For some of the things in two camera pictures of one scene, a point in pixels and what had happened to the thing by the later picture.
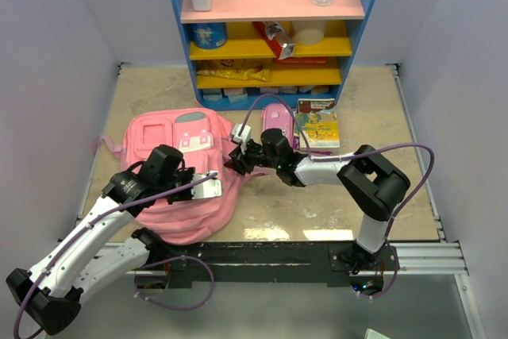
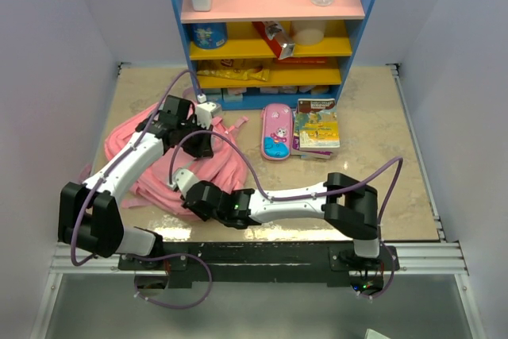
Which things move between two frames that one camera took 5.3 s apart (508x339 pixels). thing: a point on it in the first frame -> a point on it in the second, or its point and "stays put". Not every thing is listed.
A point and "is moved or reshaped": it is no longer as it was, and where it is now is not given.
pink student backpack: [204, 139] is moved or reshaped
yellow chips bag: [238, 69] stays put
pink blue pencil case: [279, 116] stays put
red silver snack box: [278, 38] stays put
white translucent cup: [309, 32] stays put
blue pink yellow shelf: [263, 44] stays put
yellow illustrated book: [319, 122] stays put
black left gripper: [187, 174] -> [203, 148]
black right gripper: [240, 160] -> [201, 217]
